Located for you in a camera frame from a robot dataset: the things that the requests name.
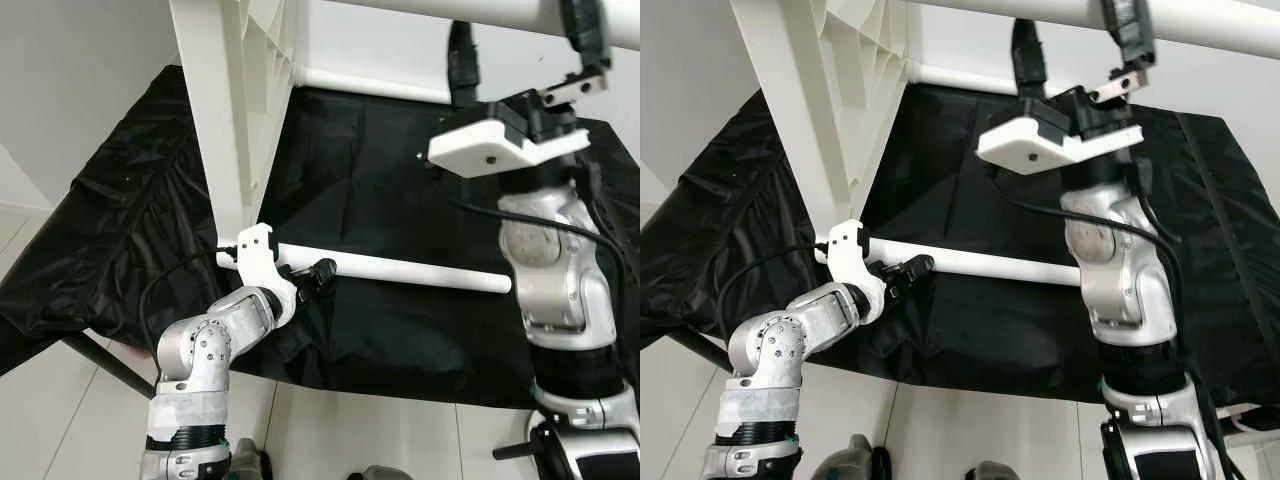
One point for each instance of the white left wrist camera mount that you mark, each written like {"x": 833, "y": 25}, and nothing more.
{"x": 850, "y": 250}
{"x": 258, "y": 255}

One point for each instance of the white plastic table top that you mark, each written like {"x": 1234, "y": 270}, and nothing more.
{"x": 810, "y": 100}
{"x": 235, "y": 100}

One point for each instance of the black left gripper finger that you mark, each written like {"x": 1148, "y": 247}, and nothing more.
{"x": 912, "y": 268}
{"x": 320, "y": 270}

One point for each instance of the white metal frame tube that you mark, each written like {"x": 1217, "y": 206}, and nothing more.
{"x": 1255, "y": 425}

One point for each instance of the grey robot left foot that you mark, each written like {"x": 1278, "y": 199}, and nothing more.
{"x": 250, "y": 462}
{"x": 855, "y": 460}

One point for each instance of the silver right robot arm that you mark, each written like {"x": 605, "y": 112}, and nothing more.
{"x": 1130, "y": 280}
{"x": 560, "y": 280}

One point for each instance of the black table cloth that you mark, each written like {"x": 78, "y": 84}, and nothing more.
{"x": 950, "y": 180}
{"x": 380, "y": 180}

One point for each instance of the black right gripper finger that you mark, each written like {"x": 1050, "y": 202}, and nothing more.
{"x": 462, "y": 62}
{"x": 1132, "y": 35}
{"x": 1028, "y": 60}
{"x": 586, "y": 40}

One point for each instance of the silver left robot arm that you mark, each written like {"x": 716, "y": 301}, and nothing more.
{"x": 780, "y": 340}
{"x": 205, "y": 345}

